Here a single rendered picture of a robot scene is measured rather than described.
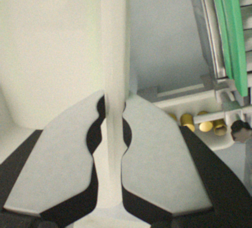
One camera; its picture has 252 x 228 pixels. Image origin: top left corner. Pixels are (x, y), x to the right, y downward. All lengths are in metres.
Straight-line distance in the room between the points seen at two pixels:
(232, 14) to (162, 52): 0.26
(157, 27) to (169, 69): 0.11
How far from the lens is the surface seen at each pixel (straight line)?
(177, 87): 0.49
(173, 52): 0.48
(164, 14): 0.46
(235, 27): 0.26
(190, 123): 0.51
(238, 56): 0.28
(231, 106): 0.32
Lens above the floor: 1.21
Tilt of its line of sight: 56 degrees down
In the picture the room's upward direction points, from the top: 164 degrees counter-clockwise
